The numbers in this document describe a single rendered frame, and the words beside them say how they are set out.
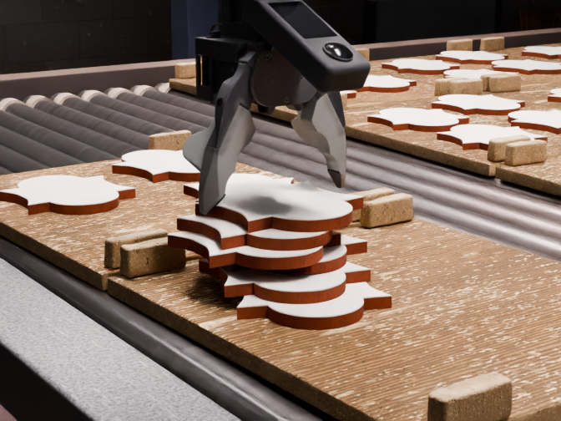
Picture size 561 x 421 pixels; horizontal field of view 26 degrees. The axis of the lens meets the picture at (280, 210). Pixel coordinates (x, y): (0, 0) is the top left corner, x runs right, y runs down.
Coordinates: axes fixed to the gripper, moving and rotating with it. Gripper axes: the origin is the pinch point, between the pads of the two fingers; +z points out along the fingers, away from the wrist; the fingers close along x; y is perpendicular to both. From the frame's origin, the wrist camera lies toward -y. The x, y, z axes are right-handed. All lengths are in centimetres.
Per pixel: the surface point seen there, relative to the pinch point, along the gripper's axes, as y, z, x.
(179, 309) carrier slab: -1.7, 6.4, 11.8
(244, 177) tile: 27.6, 5.2, -17.2
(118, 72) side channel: 107, 5, -50
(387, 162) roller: 33, 8, -45
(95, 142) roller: 70, 8, -23
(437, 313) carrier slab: -15.4, 6.4, -3.4
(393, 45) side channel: 101, 5, -113
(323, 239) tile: -7.1, 1.3, 1.3
